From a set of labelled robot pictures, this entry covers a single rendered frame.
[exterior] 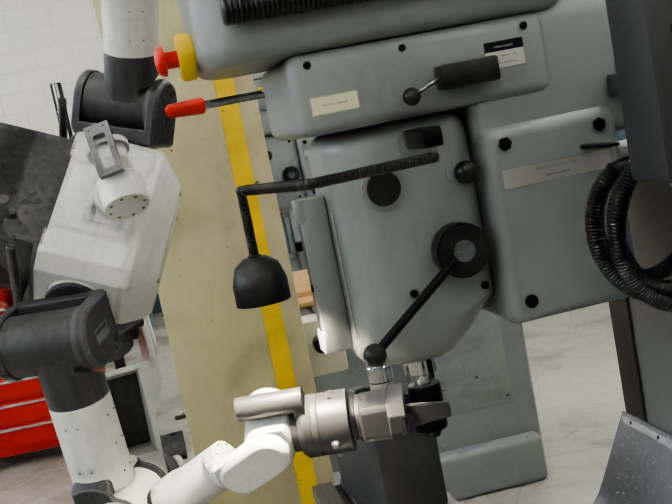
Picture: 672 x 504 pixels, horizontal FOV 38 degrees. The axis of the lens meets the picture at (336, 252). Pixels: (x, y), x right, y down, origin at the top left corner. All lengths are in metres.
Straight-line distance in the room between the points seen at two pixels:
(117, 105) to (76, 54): 8.71
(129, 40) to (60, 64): 8.75
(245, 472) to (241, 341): 1.71
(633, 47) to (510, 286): 0.36
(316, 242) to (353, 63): 0.25
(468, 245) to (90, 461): 0.63
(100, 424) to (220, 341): 1.64
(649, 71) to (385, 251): 0.39
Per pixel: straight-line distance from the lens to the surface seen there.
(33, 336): 1.42
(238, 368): 3.08
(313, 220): 1.28
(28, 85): 10.35
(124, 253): 1.47
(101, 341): 1.42
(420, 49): 1.21
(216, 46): 1.17
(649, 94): 1.06
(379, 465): 1.75
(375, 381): 1.76
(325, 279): 1.29
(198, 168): 3.00
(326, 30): 1.18
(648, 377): 1.59
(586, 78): 1.30
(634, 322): 1.58
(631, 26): 1.07
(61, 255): 1.46
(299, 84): 1.18
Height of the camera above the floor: 1.65
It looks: 8 degrees down
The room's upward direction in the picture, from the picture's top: 11 degrees counter-clockwise
